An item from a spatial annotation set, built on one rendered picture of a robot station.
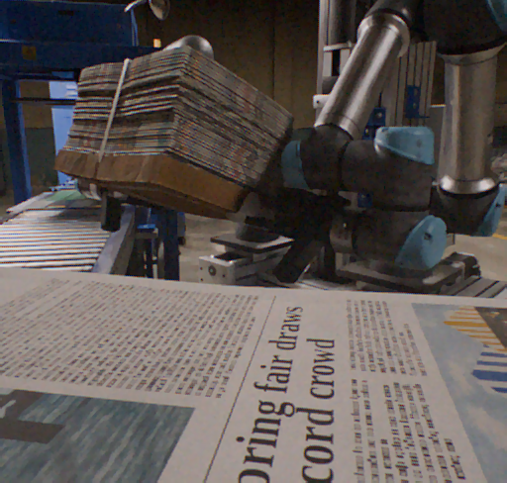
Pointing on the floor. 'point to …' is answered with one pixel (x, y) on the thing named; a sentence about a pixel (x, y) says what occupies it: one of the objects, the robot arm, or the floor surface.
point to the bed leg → (134, 261)
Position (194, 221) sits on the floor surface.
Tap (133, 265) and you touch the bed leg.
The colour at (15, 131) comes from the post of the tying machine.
